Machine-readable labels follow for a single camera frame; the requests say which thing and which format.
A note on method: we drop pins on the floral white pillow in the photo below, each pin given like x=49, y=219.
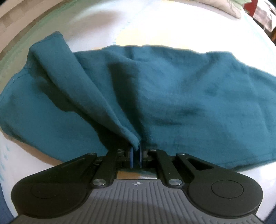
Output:
x=230, y=7

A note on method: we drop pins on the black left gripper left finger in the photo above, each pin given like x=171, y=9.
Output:
x=65, y=187

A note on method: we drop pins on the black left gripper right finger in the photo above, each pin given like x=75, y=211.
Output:
x=210, y=188

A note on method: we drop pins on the teal blue pants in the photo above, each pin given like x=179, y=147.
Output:
x=211, y=106

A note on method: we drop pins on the red box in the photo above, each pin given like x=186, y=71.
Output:
x=250, y=7

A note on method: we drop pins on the wooden bed headboard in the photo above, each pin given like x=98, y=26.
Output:
x=18, y=17

